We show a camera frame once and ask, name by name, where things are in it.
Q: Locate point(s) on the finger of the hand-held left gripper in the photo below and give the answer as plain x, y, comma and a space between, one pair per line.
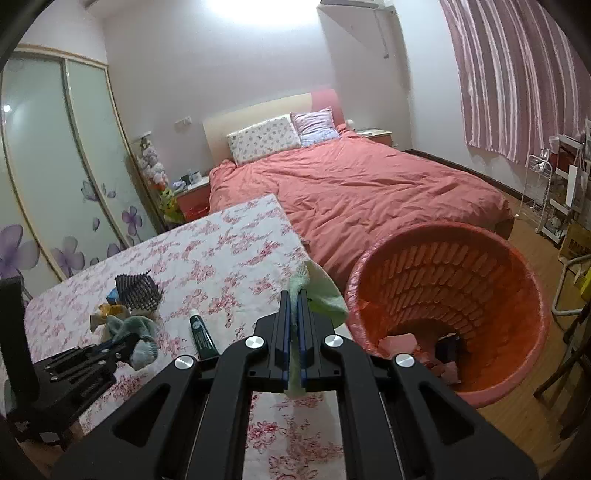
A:
113, 348

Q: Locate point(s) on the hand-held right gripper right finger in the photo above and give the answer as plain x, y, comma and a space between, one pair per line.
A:
303, 355

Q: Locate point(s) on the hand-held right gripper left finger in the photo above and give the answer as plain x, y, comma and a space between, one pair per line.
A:
285, 355

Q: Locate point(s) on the teal cloth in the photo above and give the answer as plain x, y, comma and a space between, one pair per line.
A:
143, 346

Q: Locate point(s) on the light green cloth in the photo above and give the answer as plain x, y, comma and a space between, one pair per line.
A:
328, 295

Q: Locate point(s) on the orange plastic laundry basket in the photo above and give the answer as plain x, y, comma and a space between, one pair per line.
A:
508, 286

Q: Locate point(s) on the yellow blue wrapper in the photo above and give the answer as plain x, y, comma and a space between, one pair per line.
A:
113, 308

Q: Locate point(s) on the black ribbed plastic piece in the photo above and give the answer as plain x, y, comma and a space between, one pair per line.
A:
136, 293

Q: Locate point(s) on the dark green tube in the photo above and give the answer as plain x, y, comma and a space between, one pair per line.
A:
203, 339

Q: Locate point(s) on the pink crumpled paper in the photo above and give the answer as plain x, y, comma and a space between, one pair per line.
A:
397, 344

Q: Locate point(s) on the floral tablecloth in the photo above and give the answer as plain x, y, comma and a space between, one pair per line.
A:
221, 258

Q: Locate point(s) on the black packet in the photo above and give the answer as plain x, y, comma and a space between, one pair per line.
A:
447, 350

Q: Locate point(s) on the nightstand with mug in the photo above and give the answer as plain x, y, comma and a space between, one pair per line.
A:
194, 201

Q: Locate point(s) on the bed with red cover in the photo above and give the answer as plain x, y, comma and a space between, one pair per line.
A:
369, 194

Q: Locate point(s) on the hanging plush toy bunch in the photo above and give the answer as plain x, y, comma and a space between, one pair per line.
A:
157, 175

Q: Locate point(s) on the white mug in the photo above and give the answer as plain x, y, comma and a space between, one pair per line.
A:
195, 177

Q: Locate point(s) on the flower print sliding wardrobe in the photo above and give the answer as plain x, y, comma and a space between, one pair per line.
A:
55, 161

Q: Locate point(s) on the floral pillow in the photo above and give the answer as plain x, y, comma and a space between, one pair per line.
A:
263, 141

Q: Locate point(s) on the pink striped pillow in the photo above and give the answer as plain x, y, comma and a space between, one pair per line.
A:
316, 127

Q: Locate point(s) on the pink nightstand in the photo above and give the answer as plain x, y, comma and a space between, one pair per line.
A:
376, 137

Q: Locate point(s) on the white shelf trolley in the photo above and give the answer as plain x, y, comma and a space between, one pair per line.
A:
561, 217

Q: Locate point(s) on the brown paper bag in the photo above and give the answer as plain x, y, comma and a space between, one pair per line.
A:
575, 244

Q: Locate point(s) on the white paper bag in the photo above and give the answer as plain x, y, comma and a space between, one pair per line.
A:
579, 184

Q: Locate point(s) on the white air conditioner pipe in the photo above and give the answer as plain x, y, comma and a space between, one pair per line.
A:
384, 32

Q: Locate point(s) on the pink curtain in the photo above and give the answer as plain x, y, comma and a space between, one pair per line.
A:
517, 78

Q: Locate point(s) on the white air conditioner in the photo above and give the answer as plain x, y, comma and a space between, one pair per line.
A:
355, 2

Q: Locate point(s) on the white wall socket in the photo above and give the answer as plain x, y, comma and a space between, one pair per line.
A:
183, 122

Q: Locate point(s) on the white metal tube frame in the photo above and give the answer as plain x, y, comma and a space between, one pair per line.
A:
561, 295

